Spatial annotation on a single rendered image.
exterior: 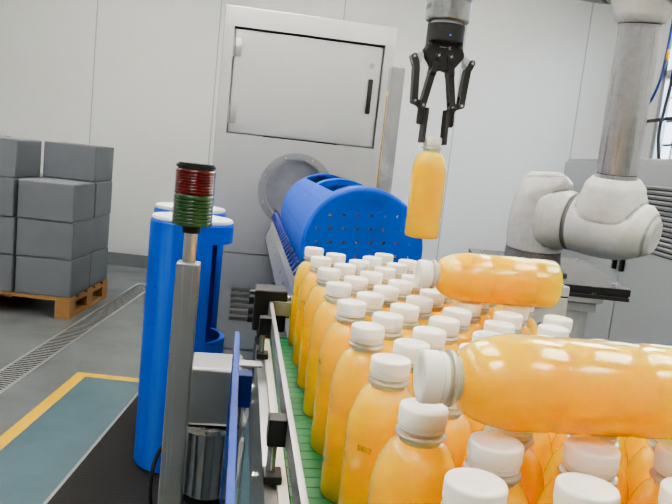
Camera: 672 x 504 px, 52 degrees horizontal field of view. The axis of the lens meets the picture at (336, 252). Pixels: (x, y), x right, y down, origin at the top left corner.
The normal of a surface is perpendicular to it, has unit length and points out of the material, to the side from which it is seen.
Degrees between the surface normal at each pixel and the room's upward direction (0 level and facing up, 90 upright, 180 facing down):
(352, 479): 90
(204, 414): 90
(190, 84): 90
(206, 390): 90
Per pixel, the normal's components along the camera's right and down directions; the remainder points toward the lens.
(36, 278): 0.01, 0.14
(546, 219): -0.64, 0.06
